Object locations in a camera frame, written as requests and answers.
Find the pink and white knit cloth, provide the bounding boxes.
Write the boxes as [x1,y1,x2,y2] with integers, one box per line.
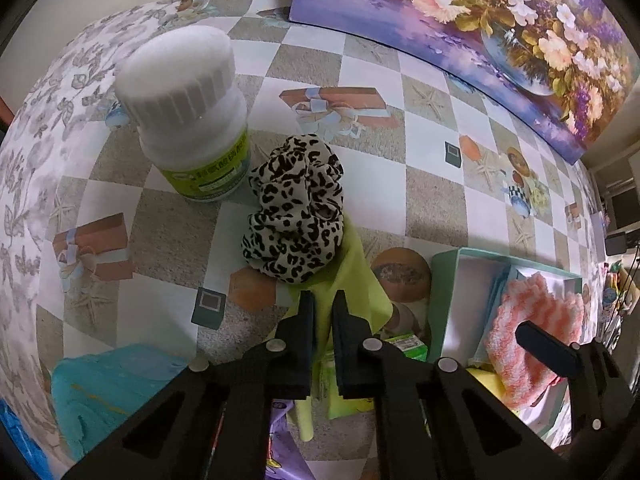
[484,271,586,408]

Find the teal plush pouch red crab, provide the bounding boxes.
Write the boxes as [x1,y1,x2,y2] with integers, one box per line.
[50,342,193,463]

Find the green tissue pack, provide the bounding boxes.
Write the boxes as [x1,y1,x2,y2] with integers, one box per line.
[327,332,430,418]

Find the yellow and green sponge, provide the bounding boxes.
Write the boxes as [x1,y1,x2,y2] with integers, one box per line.
[465,367,506,401]

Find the lime green cloth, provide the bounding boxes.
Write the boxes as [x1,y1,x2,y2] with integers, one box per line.
[272,215,396,443]

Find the blue glove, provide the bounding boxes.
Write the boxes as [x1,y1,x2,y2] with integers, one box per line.
[0,400,53,480]

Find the checked printed tablecloth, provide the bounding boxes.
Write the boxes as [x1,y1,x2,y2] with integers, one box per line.
[0,0,608,480]

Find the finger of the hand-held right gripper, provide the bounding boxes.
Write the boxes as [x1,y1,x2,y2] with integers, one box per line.
[515,321,635,461]

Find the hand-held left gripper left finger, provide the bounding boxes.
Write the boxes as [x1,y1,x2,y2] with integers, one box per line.
[62,290,318,480]

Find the floral wall poster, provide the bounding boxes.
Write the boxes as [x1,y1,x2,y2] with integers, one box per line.
[289,0,636,165]

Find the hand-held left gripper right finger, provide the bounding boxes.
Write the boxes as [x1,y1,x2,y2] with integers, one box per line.
[330,290,566,480]

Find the leopard print scrunchie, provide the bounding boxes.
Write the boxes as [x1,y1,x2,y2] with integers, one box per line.
[241,134,346,285]

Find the teal and white box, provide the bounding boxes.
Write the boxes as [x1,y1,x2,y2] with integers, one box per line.
[429,247,586,448]

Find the white bottle green label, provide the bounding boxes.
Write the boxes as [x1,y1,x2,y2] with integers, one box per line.
[115,27,250,203]

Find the purple baby wipes pack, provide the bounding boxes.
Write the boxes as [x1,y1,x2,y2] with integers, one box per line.
[265,400,321,480]

